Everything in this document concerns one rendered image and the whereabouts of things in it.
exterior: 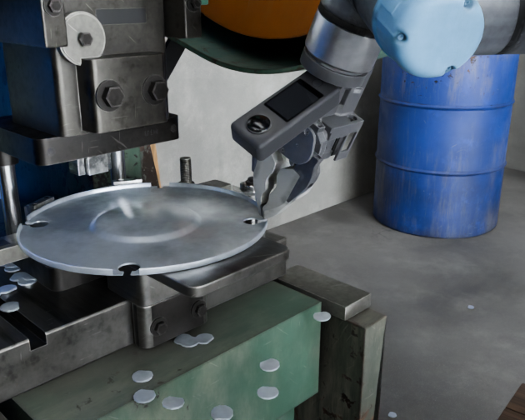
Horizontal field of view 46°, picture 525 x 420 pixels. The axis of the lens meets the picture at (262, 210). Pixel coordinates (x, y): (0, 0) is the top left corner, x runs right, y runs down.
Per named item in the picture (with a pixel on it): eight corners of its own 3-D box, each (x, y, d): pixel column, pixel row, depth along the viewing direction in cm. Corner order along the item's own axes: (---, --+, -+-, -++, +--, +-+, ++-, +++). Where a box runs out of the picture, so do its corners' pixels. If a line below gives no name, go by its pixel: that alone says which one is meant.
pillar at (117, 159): (131, 207, 94) (124, 114, 89) (118, 210, 93) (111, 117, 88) (122, 203, 96) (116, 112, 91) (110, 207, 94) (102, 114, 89)
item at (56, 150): (184, 157, 83) (182, 115, 81) (42, 188, 69) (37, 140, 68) (117, 137, 94) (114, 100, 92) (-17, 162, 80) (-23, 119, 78)
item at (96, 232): (57, 188, 88) (56, 183, 87) (262, 186, 89) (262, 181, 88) (-24, 279, 60) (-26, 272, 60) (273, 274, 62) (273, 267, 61)
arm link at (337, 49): (358, 41, 58) (298, 1, 62) (340, 84, 61) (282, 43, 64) (401, 37, 63) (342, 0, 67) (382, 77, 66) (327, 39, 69)
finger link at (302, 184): (304, 207, 72) (333, 145, 66) (296, 211, 70) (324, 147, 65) (277, 183, 74) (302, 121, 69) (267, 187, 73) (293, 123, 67)
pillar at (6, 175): (27, 235, 83) (12, 132, 79) (11, 239, 82) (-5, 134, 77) (19, 231, 85) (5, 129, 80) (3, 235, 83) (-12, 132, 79)
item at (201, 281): (292, 351, 72) (293, 243, 68) (198, 405, 63) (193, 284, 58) (162, 283, 89) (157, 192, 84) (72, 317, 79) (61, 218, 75)
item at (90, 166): (115, 169, 82) (112, 142, 80) (82, 177, 78) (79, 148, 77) (102, 165, 84) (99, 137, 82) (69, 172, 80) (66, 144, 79)
